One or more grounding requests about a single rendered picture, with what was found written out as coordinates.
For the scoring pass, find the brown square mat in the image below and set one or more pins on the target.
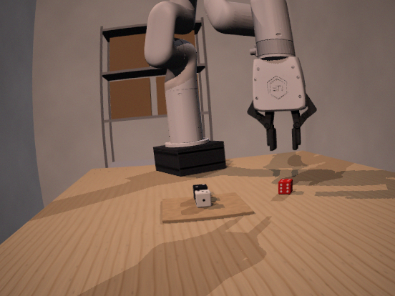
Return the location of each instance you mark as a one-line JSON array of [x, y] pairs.
[[184, 209]]

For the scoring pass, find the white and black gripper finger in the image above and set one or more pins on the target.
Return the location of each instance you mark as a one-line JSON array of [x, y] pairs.
[[267, 122], [298, 120]]

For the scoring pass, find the white die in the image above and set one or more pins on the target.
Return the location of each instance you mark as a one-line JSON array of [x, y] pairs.
[[203, 198]]

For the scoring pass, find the black die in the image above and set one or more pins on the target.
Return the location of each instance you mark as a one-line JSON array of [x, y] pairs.
[[199, 187]]

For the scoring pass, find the red die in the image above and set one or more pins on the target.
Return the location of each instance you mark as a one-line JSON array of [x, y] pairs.
[[285, 186]]

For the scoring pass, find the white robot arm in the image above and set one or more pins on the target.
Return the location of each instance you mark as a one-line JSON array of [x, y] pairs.
[[269, 19]]

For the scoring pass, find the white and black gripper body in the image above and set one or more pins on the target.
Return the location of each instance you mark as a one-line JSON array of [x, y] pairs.
[[277, 85]]

